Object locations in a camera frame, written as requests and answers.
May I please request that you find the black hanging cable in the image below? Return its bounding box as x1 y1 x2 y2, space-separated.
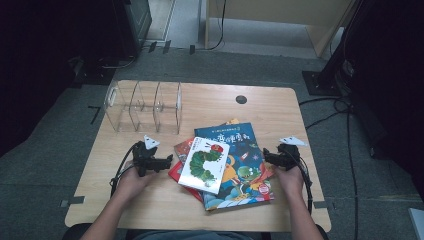
206 0 228 52

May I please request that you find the black curtain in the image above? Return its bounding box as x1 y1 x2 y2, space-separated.
346 0 424 193
0 0 116 158

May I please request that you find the dark blue monster picture book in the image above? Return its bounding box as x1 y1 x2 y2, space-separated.
194 122 276 212

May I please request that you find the black chair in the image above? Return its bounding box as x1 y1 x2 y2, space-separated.
61 222 101 240

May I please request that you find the white caterpillar picture book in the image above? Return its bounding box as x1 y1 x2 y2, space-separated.
177 135 232 196

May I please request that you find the thin black floor cable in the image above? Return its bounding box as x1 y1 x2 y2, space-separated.
99 54 138 70

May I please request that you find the black cabinet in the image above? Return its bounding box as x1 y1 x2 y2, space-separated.
111 0 153 58

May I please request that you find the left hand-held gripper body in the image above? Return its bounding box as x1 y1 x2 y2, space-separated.
132 134 163 178

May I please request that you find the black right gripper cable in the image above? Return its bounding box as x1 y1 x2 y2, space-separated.
293 146 315 215

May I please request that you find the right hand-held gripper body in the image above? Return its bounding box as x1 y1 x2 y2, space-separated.
275 134 308 171

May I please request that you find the person's right hand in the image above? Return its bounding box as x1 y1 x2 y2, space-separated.
274 165 306 201

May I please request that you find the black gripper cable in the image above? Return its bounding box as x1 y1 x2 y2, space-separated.
109 142 141 198
293 146 315 215

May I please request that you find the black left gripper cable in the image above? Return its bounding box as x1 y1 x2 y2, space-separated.
109 142 141 198

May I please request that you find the light wooden cabinet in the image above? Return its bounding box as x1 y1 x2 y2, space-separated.
204 0 355 58

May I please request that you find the red hardcover book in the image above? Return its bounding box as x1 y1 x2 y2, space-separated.
167 137 205 203

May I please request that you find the white box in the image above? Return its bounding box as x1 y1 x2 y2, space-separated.
408 208 424 240

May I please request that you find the clear acrylic book rack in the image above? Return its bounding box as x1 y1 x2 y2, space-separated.
103 79 184 136

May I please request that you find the black metal stand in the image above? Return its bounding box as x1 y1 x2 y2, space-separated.
301 43 354 98

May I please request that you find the person's left hand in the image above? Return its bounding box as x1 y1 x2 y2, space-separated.
114 165 158 208

